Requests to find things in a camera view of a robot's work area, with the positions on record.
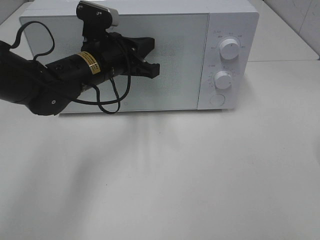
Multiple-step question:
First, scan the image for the white timer knob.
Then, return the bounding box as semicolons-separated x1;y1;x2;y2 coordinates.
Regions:
213;71;233;90

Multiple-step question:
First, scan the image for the upper white power knob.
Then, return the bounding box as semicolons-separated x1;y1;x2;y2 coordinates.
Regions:
218;36;241;60

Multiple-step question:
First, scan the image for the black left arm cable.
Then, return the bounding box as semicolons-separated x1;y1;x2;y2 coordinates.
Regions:
9;21;132;115

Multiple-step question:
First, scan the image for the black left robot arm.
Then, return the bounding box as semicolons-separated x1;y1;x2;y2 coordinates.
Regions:
0;0;160;116

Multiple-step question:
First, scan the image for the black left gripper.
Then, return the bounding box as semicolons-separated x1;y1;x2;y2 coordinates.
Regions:
76;0;160;84

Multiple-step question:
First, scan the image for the white microwave oven body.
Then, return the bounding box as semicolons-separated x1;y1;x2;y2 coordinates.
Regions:
19;0;259;110

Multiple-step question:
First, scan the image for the white microwave door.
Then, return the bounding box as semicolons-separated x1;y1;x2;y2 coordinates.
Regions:
19;14;209;112

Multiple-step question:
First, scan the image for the round white door release button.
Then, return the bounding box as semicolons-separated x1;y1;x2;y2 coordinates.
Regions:
209;94;226;109

